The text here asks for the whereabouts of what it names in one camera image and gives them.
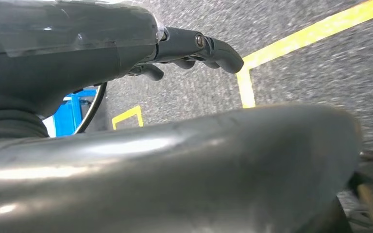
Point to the blue metal shelving rack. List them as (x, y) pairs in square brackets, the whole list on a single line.
[(66, 119)]

